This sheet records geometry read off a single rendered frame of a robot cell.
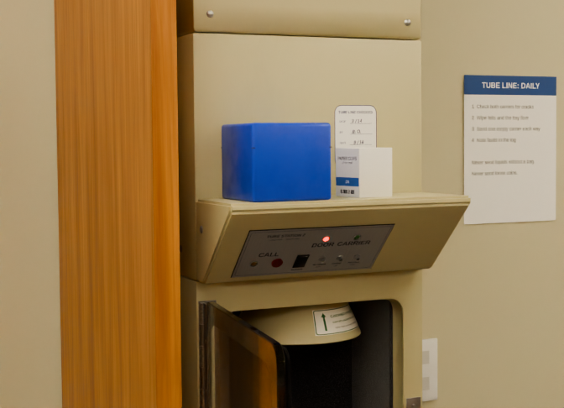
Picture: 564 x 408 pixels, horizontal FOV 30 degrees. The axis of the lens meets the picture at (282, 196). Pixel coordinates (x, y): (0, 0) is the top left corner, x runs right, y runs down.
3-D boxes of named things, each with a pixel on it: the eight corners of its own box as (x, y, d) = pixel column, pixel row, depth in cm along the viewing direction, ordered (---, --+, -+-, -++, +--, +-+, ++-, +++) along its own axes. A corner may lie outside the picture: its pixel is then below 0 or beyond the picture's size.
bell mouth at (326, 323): (213, 327, 149) (212, 289, 149) (325, 318, 156) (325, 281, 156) (262, 350, 133) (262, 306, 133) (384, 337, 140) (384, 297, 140)
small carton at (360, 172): (335, 196, 131) (335, 148, 130) (368, 195, 133) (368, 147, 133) (359, 197, 127) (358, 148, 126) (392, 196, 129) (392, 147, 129)
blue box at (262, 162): (221, 198, 128) (220, 124, 127) (295, 196, 132) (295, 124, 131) (253, 202, 119) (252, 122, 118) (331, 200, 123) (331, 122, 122)
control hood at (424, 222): (194, 281, 127) (193, 199, 127) (423, 266, 141) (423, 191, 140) (228, 294, 117) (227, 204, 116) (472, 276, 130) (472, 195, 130)
